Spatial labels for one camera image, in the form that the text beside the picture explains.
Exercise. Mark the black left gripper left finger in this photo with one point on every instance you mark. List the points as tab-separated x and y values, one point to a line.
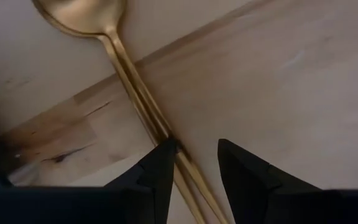
154	193

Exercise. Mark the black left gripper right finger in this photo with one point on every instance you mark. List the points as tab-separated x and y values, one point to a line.
244	186

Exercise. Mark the wooden spoon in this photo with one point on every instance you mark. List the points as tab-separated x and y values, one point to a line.
79	15

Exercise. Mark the gold spoon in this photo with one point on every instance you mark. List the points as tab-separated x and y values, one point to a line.
211	199

